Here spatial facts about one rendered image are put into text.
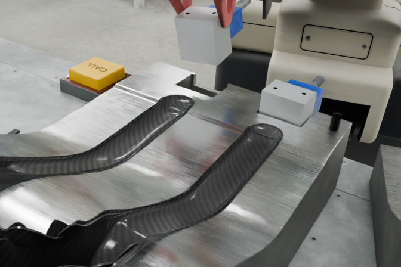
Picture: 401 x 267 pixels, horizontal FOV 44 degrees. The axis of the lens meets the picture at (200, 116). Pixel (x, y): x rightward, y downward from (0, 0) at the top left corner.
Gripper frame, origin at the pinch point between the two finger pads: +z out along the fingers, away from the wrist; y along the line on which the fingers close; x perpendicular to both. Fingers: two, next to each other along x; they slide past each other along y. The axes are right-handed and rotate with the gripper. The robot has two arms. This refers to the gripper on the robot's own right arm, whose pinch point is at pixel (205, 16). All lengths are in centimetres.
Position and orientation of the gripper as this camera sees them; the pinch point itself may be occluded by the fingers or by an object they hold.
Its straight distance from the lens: 57.4
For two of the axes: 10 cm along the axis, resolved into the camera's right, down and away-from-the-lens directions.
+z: 1.2, 8.3, 5.5
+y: 8.6, 2.0, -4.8
